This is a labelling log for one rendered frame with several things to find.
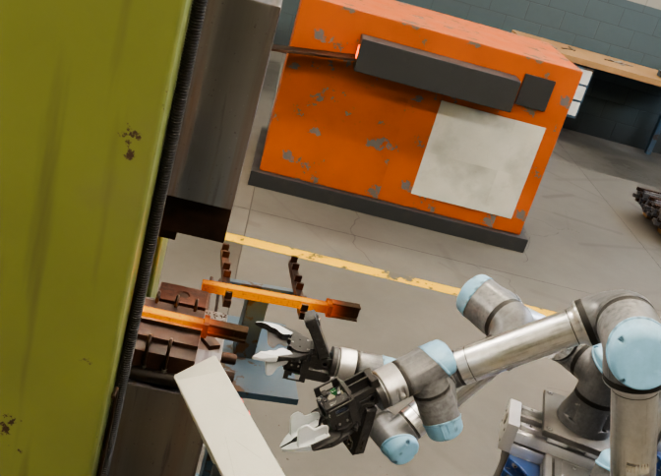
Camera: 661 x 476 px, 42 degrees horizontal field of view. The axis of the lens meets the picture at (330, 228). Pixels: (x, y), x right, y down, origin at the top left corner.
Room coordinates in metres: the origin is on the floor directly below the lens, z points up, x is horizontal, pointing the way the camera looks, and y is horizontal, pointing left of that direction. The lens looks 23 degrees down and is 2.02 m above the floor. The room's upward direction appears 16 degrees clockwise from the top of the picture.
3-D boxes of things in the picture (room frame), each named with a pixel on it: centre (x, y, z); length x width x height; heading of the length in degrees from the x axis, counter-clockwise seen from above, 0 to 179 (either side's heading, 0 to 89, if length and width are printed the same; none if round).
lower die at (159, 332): (1.64, 0.42, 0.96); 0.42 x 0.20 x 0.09; 98
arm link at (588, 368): (2.08, -0.82, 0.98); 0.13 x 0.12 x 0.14; 38
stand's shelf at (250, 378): (2.18, 0.14, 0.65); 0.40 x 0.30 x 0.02; 15
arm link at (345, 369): (1.75, -0.12, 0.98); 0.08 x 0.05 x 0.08; 8
